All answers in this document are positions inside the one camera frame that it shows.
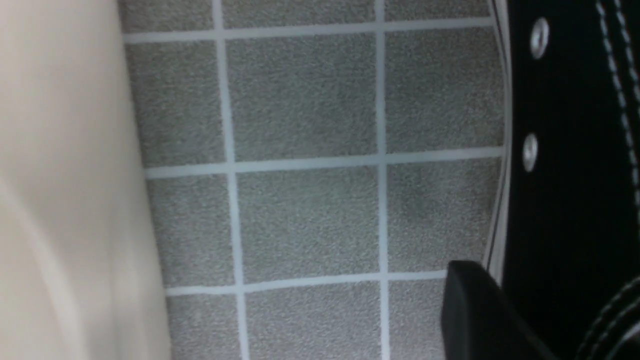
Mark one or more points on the cream slide slipper inner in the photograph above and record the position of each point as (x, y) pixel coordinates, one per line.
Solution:
(80, 271)

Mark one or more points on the grey checked tablecloth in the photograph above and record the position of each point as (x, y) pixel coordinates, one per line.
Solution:
(313, 166)

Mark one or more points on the black canvas sneaker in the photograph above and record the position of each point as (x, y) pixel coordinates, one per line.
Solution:
(568, 256)

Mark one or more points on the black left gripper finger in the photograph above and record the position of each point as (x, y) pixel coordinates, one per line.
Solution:
(479, 323)

